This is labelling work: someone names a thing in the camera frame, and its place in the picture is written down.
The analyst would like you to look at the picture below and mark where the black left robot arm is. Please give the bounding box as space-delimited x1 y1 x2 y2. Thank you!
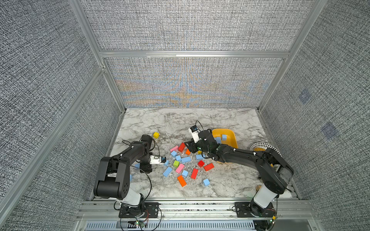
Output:
93 135 153 216

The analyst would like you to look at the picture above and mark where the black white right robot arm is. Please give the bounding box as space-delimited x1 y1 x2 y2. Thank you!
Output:
185 126 294 217

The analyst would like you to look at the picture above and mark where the small red cube block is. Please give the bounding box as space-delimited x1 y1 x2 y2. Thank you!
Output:
198 160 205 168

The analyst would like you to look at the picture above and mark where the yellow plastic tray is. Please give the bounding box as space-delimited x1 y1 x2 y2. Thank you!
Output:
212 129 238 148

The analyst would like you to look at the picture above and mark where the pink block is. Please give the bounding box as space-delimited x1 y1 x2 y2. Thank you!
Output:
175 164 185 174
170 146 179 153

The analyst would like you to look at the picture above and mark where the lime green cube block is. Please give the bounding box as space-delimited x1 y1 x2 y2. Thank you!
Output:
173 160 180 167

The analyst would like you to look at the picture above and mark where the red long block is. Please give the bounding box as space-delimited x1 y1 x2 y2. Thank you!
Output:
190 168 198 180

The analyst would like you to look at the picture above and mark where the patterned plate with yellow food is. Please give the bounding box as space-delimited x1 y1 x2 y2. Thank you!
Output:
250 142 282 157

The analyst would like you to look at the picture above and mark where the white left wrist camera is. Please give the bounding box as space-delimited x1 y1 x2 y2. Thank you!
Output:
150 156 167 165

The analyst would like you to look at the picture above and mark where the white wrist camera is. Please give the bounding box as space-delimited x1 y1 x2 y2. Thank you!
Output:
150 156 167 165
188 125 200 143

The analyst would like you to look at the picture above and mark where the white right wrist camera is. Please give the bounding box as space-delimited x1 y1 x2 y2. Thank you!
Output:
188 125 200 143

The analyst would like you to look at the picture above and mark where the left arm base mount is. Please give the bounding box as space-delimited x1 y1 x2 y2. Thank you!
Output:
119 202 160 218

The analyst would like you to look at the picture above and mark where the aluminium front rail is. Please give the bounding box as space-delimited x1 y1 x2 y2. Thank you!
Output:
76 197 318 220

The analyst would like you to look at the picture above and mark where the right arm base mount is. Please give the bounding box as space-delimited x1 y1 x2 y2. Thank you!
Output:
234 201 277 218

